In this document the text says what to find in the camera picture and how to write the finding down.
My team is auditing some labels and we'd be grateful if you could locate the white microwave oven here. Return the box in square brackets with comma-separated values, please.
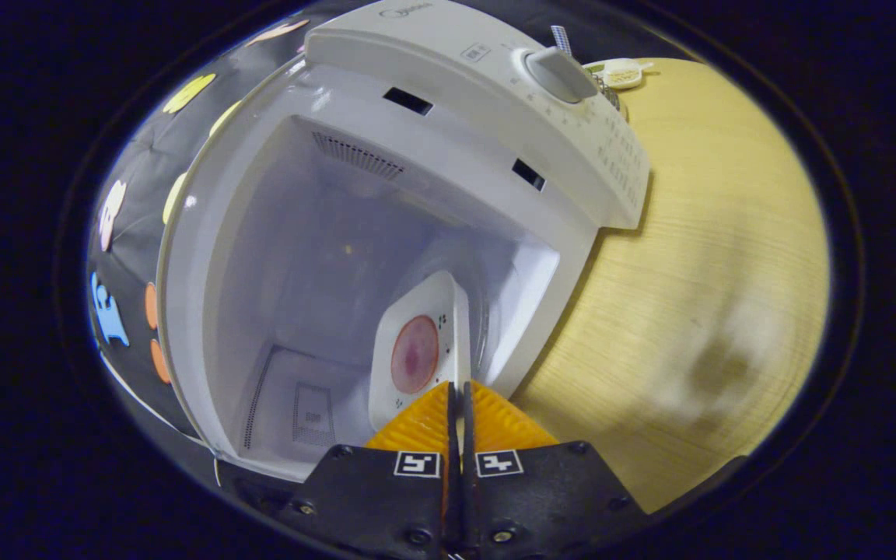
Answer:
[156, 0, 651, 483]

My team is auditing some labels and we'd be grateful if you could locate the white divided grain dish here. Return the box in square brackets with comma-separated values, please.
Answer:
[584, 58, 655, 89]

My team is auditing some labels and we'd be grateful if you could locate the metal mesh cutlery basket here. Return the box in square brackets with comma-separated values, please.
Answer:
[549, 25, 628, 117]

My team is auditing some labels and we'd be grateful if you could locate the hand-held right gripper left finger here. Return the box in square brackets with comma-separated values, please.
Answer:
[277, 381, 460, 557]

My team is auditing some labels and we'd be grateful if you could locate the white square plate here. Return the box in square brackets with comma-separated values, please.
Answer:
[368, 270, 472, 432]

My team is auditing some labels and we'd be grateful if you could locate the round pink food slice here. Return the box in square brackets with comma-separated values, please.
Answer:
[390, 314, 440, 395]

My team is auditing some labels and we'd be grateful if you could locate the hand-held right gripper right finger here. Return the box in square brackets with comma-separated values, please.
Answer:
[464, 381, 649, 557]

